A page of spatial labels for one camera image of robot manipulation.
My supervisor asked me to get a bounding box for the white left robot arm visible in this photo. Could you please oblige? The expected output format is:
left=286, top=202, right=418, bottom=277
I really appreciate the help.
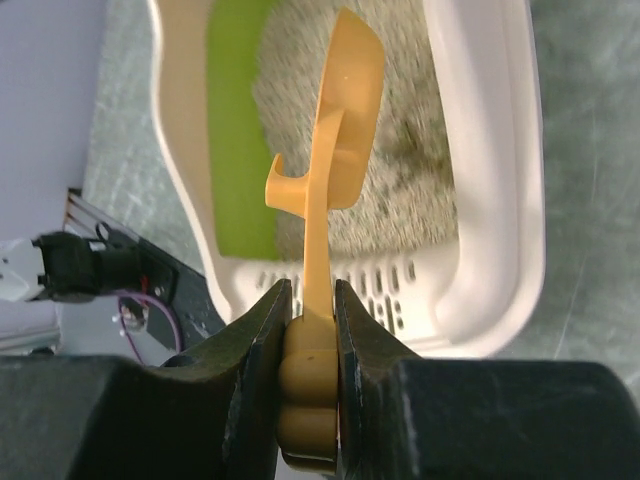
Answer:
left=1, top=222, right=144, bottom=303

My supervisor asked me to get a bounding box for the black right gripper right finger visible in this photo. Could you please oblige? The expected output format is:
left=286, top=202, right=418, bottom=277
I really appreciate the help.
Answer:
left=335, top=280, right=639, bottom=479

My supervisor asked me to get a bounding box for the beige litter box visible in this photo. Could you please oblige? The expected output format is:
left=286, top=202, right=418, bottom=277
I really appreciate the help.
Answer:
left=148, top=1, right=546, bottom=358

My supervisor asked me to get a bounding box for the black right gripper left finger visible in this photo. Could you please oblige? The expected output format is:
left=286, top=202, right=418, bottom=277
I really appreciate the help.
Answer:
left=1, top=280, right=292, bottom=479

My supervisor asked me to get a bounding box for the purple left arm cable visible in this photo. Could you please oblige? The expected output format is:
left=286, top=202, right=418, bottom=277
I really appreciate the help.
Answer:
left=115, top=290, right=187, bottom=366

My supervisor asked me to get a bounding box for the yellow litter scoop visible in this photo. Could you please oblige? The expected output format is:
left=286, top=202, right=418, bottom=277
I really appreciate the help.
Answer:
left=265, top=8, right=384, bottom=474

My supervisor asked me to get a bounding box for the beige cat litter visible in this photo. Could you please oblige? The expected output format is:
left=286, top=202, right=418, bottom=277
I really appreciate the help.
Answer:
left=252, top=1, right=457, bottom=259

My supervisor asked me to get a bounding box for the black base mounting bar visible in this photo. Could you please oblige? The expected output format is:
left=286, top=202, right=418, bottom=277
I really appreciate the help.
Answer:
left=64, top=189, right=224, bottom=349

